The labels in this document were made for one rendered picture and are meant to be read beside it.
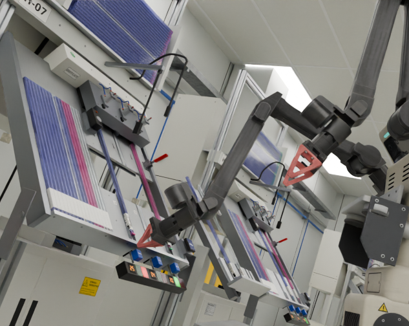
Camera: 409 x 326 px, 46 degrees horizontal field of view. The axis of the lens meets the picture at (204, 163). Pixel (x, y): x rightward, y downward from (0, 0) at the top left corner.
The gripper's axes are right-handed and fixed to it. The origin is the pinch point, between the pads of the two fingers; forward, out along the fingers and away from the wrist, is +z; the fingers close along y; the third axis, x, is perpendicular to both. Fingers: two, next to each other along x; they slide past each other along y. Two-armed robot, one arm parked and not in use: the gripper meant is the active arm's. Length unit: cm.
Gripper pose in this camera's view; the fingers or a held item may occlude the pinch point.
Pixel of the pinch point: (139, 244)
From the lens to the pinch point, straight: 147.5
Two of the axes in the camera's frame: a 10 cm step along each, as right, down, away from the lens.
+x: 3.2, 7.7, -5.6
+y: -4.6, -3.9, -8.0
